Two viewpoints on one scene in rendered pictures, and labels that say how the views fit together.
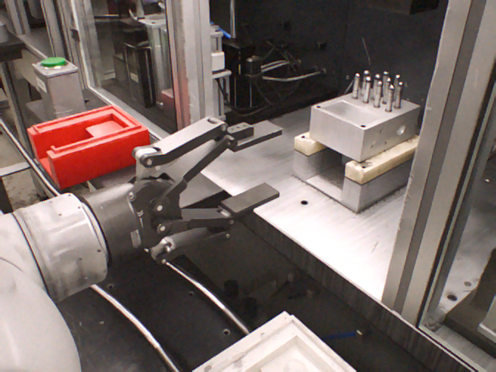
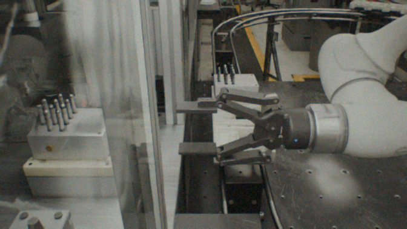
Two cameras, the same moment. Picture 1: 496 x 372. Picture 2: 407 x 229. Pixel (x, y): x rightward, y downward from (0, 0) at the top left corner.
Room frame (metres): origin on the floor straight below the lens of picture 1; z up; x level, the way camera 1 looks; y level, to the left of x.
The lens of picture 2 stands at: (0.83, 0.32, 1.31)
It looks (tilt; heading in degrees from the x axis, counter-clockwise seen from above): 29 degrees down; 219
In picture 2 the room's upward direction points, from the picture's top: straight up
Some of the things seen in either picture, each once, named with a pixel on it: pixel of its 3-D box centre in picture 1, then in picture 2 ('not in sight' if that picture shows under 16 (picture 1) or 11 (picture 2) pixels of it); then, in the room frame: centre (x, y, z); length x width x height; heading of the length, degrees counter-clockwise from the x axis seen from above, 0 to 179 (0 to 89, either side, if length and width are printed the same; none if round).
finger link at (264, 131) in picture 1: (251, 135); (197, 107); (0.45, 0.00, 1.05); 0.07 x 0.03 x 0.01; 129
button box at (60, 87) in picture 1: (66, 94); not in sight; (0.79, 0.34, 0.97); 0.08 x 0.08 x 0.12; 39
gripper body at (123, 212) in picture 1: (136, 215); (280, 128); (0.36, 0.11, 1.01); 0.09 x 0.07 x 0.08; 129
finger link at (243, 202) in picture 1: (251, 198); (197, 148); (0.45, 0.00, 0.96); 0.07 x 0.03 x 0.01; 129
